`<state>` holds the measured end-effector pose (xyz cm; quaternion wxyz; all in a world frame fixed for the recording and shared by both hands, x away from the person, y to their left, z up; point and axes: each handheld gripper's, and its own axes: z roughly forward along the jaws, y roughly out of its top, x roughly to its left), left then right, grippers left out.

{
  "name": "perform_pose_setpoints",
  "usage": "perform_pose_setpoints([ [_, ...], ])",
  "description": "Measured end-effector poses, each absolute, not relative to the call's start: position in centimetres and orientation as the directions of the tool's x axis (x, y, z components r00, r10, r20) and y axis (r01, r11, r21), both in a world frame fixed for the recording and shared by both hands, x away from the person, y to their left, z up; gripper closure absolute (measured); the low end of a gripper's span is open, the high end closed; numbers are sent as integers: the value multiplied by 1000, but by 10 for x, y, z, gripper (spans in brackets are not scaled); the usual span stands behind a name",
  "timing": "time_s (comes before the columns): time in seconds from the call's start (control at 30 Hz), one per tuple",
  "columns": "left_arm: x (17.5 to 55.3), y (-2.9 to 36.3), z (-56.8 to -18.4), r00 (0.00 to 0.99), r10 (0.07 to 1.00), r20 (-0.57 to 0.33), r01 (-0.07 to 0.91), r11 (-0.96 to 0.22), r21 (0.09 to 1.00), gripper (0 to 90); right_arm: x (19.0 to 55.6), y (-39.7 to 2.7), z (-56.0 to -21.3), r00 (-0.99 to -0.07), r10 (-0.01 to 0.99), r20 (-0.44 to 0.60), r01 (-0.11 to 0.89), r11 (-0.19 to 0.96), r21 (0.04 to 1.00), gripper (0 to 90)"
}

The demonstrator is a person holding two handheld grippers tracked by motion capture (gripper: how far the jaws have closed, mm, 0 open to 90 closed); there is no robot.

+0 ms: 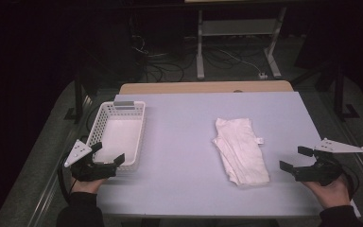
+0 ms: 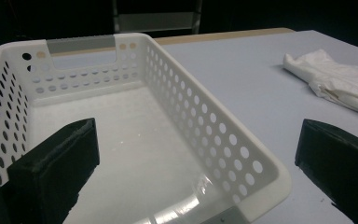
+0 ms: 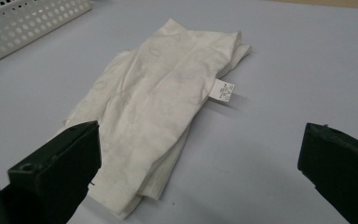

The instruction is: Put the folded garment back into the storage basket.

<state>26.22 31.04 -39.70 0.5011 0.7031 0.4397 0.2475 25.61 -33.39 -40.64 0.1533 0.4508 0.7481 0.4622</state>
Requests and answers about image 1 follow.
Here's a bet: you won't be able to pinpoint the black floor stand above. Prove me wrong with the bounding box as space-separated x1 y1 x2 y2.
63 75 87 125
333 61 361 121

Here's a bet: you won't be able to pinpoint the white cloth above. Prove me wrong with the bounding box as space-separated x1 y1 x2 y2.
211 117 271 187

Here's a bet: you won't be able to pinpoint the black floor cables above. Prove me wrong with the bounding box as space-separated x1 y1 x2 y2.
130 29 187 83

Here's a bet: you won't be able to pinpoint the person's left hand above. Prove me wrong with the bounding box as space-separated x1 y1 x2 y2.
70 176 108 195

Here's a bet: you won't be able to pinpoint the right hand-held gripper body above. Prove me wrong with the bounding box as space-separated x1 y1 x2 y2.
292 137 363 187

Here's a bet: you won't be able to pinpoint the white floor cable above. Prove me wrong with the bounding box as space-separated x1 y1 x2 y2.
213 46 263 76

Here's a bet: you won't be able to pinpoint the person's right hand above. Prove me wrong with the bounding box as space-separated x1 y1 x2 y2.
302 177 352 210

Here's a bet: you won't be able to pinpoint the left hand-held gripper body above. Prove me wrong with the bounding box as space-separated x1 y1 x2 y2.
63 139 118 183

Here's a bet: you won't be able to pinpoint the white perforated plastic basket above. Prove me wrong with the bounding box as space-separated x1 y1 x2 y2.
85 100 147 173

